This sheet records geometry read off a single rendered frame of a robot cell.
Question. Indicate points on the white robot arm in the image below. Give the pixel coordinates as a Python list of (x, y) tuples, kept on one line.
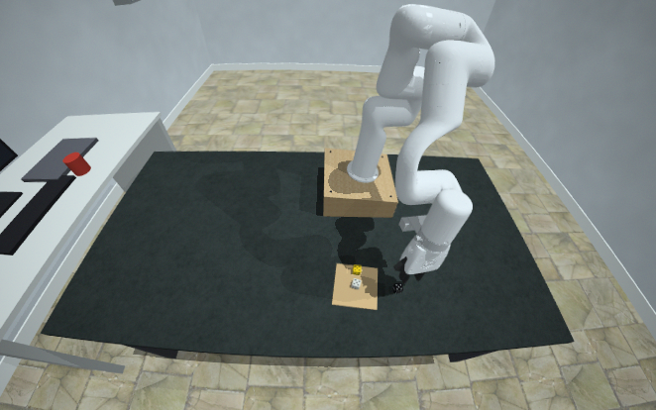
[(450, 67)]

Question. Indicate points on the beige square mat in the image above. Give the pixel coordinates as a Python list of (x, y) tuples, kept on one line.
[(365, 297)]

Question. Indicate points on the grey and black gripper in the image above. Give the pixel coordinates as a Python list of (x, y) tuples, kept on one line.
[(416, 259)]

